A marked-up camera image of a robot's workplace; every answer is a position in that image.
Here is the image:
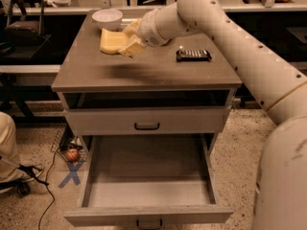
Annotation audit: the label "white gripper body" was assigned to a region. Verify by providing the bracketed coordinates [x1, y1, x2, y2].
[137, 9, 168, 47]

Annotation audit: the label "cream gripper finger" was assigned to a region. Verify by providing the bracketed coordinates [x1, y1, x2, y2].
[118, 34, 147, 58]
[123, 19, 141, 36]

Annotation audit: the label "yellow sponge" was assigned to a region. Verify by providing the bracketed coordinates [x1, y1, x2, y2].
[100, 28, 129, 55]

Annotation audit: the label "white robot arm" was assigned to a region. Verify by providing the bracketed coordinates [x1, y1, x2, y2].
[119, 0, 307, 230]

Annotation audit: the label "grey drawer cabinet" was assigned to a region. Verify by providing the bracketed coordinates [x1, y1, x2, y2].
[51, 7, 243, 158]

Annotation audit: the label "closed grey top drawer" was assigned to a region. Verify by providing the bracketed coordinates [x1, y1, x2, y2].
[64, 106, 230, 136]

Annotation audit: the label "open grey middle drawer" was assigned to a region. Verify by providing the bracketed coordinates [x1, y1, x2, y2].
[64, 134, 232, 230]

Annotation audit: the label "white ceramic bowl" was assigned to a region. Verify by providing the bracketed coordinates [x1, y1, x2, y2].
[92, 9, 123, 31]

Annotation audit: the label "black chocolate bar pack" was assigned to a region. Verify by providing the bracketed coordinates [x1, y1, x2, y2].
[176, 49, 211, 62]

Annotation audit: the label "black office chair left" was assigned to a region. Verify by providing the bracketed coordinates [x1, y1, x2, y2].
[0, 0, 49, 62]

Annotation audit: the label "orange ball on floor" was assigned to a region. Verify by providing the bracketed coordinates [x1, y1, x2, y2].
[66, 149, 80, 162]

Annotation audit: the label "blue tape cross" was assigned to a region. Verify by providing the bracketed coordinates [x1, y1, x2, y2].
[59, 161, 83, 188]

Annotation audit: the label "person leg beige trousers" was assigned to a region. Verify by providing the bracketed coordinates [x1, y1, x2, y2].
[0, 112, 33, 183]

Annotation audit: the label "black wire basket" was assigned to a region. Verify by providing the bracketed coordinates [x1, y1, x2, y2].
[51, 126, 87, 163]

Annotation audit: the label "black floor cable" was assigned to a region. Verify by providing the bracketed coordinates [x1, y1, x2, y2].
[37, 147, 61, 230]

